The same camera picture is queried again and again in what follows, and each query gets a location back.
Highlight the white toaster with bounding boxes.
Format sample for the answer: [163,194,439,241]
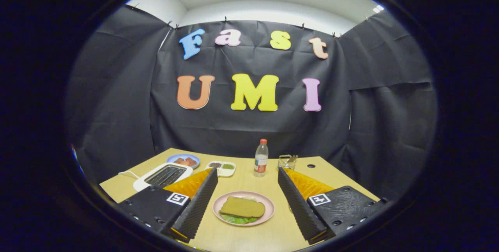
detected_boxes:
[133,162,194,192]

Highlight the blue round plate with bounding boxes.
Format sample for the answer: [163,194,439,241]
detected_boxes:
[166,154,200,169]

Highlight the clear bottle with red cap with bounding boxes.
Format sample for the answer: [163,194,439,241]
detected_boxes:
[253,139,269,177]

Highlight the pink round plate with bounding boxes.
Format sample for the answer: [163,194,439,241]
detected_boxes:
[212,191,275,227]

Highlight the white divided dish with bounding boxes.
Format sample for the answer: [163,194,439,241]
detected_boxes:
[205,161,236,177]

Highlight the green lettuce leaf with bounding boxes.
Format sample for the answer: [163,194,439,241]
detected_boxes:
[221,212,258,225]

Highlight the black backdrop cloth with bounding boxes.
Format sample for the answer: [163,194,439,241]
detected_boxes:
[64,5,438,202]

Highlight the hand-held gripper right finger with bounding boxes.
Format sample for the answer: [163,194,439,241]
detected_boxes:
[278,167,390,245]

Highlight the metal wire mesh holder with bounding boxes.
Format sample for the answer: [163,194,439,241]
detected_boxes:
[278,154,297,170]

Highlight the plain brown bread slice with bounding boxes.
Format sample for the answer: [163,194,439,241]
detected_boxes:
[219,196,266,218]

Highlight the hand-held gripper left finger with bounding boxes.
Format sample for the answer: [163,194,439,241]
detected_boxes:
[117,167,219,243]

